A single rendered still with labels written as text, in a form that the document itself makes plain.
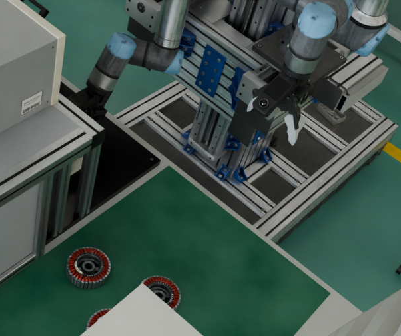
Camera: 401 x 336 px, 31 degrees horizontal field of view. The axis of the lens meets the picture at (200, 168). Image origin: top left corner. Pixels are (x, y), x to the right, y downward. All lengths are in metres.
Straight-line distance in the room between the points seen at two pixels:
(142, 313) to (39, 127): 0.58
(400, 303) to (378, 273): 2.98
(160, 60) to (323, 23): 0.64
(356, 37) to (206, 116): 0.84
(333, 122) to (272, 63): 1.22
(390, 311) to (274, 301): 1.76
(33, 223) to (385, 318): 1.61
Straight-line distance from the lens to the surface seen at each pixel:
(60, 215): 1.90
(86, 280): 1.86
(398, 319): 0.23
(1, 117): 1.67
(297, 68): 1.66
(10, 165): 1.64
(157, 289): 1.90
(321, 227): 3.25
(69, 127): 1.73
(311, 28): 1.60
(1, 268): 1.85
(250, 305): 1.96
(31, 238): 1.85
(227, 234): 2.08
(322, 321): 2.01
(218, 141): 2.79
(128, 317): 1.33
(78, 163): 2.11
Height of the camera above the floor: 2.33
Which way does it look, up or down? 46 degrees down
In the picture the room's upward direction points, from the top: 19 degrees clockwise
